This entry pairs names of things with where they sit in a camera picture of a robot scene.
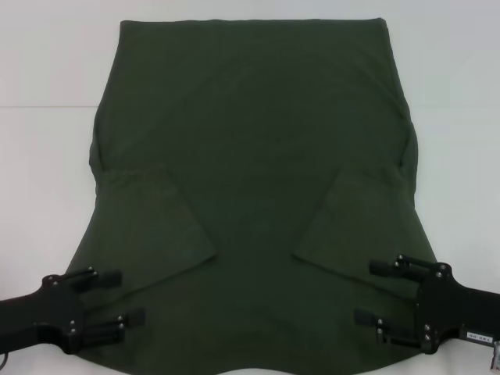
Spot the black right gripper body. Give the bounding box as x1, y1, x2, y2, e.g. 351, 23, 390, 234
413, 262, 500, 355

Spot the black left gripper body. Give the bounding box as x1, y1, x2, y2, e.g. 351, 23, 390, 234
0, 274, 86, 355

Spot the dark green shirt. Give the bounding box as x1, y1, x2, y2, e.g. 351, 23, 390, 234
64, 17, 438, 364

